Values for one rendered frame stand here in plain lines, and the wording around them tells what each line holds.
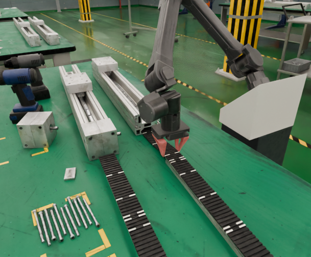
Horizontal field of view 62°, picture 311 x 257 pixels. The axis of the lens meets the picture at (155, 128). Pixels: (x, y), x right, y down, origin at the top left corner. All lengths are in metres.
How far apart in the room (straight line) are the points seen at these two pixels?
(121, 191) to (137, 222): 0.11
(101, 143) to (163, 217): 0.32
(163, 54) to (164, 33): 0.08
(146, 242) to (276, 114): 0.68
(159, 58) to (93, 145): 0.34
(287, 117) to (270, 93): 0.17
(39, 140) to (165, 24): 0.58
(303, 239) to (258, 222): 0.10
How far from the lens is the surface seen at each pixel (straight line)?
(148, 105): 0.67
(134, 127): 0.98
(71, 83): 1.21
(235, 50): 1.07
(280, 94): 1.01
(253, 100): 0.94
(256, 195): 0.77
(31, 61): 1.38
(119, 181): 0.73
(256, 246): 0.61
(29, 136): 1.00
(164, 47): 0.81
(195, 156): 0.88
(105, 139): 0.85
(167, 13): 0.91
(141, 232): 0.61
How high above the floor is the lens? 1.28
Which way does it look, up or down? 29 degrees down
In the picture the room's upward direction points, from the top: 1 degrees counter-clockwise
